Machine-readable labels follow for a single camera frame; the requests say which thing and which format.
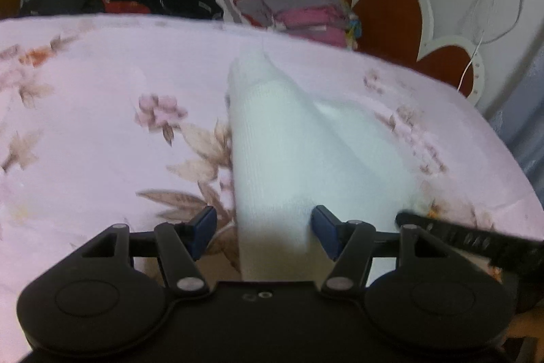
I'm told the white charging cable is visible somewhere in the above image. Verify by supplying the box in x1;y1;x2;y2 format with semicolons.
456;0;543;94

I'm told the red white scalloped headboard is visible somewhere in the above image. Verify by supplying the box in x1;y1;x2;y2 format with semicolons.
344;0;485;105

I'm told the pink floral bed sheet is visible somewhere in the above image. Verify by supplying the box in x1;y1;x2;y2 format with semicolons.
1;16;543;362

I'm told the white knit sweater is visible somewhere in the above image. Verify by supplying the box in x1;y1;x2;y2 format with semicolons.
225;46;494;287

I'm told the stack of folded clothes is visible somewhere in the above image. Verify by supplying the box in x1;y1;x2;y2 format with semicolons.
219;0;361;51

